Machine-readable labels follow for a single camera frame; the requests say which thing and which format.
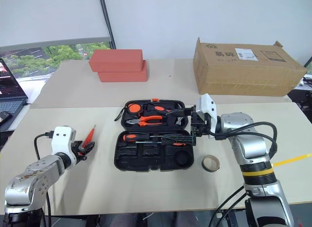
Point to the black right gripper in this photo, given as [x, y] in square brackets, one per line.
[200, 125]

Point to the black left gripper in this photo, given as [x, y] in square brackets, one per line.
[79, 153]

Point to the orange test pen screwdriver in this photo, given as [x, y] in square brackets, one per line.
[89, 135]

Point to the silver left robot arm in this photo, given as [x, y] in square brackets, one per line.
[31, 178]

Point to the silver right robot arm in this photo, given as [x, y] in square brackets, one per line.
[253, 149]

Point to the black plastic tool case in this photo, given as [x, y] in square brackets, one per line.
[151, 156]

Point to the silver adjustable wrench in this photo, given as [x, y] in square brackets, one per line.
[180, 121]

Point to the small black orange screwdriver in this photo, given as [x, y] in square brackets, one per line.
[176, 144]

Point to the orange black utility knife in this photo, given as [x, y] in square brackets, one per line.
[158, 108]

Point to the beige tape roll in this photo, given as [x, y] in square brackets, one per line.
[211, 167]

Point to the orange black tape measure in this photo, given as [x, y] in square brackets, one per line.
[133, 108]

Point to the red rectangular box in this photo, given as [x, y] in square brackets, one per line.
[114, 59]
[124, 76]

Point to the brown cardboard box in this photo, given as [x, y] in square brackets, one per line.
[243, 70]

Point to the black smartphone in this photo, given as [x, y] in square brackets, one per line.
[3, 117]

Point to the dark open laptop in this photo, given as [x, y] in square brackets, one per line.
[9, 90]

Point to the black equipment beside table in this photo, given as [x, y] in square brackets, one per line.
[303, 95]

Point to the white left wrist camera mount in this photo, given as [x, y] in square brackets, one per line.
[62, 141]

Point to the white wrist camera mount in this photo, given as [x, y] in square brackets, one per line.
[207, 105]
[62, 141]

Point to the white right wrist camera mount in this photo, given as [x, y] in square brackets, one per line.
[207, 105]

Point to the grey window frame post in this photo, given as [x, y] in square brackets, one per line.
[107, 19]

